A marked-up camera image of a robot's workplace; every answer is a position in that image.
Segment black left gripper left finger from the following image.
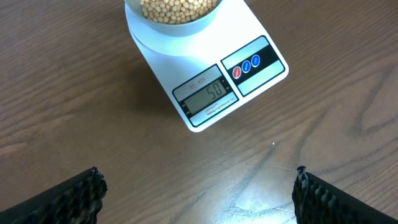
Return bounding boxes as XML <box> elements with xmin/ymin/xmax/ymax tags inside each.
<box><xmin>1</xmin><ymin>167</ymin><xmax>108</xmax><ymax>224</ymax></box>

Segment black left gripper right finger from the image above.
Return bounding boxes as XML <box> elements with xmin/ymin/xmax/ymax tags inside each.
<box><xmin>292</xmin><ymin>166</ymin><xmax>397</xmax><ymax>224</ymax></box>

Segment white digital kitchen scale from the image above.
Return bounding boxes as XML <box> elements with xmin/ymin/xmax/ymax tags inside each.
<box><xmin>126</xmin><ymin>0</ymin><xmax>289</xmax><ymax>133</ymax></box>

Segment white round bowl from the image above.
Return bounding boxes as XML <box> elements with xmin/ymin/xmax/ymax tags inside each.
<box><xmin>125</xmin><ymin>0</ymin><xmax>224</xmax><ymax>37</ymax></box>

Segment soybeans pile in bowl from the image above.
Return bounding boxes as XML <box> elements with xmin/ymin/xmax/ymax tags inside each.
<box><xmin>140</xmin><ymin>0</ymin><xmax>218</xmax><ymax>24</ymax></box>

